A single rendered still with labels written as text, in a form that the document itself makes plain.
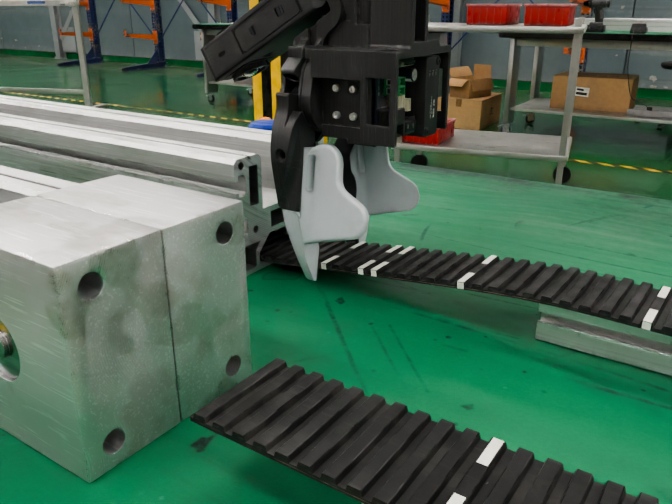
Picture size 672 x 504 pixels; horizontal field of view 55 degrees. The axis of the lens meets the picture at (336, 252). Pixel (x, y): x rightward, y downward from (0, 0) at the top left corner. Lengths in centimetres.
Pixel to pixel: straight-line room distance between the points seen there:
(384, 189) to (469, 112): 501
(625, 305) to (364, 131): 17
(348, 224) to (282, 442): 19
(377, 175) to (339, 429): 25
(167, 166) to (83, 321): 24
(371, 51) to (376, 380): 18
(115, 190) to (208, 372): 10
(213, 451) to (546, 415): 15
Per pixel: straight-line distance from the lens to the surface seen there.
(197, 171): 46
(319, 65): 39
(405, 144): 349
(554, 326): 38
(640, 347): 38
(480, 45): 845
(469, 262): 41
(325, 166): 40
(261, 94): 384
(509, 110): 523
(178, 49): 1143
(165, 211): 30
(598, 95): 524
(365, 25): 39
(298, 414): 25
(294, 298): 42
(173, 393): 30
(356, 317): 40
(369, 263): 42
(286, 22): 42
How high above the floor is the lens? 96
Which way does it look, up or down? 21 degrees down
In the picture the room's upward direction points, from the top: straight up
